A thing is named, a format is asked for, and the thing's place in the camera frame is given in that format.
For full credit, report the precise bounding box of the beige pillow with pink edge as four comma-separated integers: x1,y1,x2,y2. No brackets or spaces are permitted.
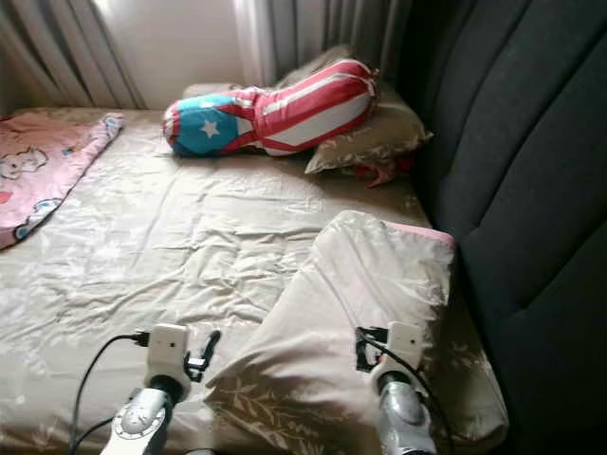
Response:
204,209,456,455

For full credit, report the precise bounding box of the beige floral bedspread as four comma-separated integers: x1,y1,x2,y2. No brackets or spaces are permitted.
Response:
0,107,513,455

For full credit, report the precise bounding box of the red crumpled cloth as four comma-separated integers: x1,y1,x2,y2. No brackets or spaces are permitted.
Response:
351,156,416,187

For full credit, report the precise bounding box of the beige floral pillow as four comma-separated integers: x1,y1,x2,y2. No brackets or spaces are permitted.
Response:
180,45,434,175

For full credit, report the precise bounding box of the pink cartoon print blanket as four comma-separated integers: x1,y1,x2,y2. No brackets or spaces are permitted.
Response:
0,112,124,250

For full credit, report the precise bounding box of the flag print bolster pillow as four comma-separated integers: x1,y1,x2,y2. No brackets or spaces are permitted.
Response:
161,59,380,158

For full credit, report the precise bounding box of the dark upholstered headboard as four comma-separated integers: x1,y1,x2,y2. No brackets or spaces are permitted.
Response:
396,0,607,455

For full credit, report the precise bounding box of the grey pleated curtain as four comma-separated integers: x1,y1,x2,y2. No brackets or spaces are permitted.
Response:
0,0,143,113
232,0,414,91

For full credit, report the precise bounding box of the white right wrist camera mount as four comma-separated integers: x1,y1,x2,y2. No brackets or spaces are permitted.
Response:
384,321,426,373

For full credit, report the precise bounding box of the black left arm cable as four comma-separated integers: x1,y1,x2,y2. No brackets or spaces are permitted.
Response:
68,330,151,455

